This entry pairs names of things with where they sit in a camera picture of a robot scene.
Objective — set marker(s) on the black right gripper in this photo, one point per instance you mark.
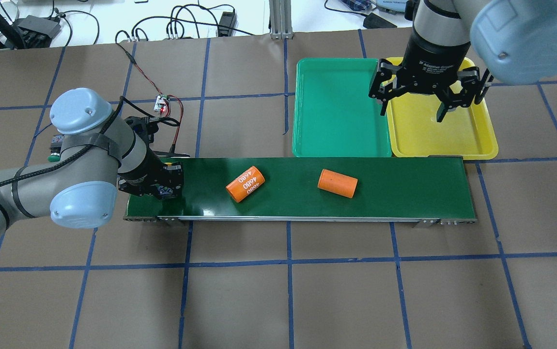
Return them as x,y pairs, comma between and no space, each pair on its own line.
434,59

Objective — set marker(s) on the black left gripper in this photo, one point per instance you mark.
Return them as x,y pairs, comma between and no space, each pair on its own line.
141,175

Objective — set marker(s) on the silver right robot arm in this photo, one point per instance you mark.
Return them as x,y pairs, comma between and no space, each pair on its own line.
515,39

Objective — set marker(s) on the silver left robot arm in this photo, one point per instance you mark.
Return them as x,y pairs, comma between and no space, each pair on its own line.
100,156

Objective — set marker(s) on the small motor controller board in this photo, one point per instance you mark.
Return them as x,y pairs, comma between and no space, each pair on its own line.
162,103

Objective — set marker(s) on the green plastic tray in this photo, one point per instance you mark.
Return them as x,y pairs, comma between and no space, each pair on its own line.
333,113

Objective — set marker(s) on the green conveyor belt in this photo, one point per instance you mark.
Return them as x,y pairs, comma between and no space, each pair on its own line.
425,190

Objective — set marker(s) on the plain orange cylinder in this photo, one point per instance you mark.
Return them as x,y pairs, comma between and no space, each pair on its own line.
337,183

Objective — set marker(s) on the green push button switch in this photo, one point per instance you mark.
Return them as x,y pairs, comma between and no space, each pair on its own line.
55,148

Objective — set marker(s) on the aluminium frame post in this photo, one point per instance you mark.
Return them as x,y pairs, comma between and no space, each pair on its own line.
280,19

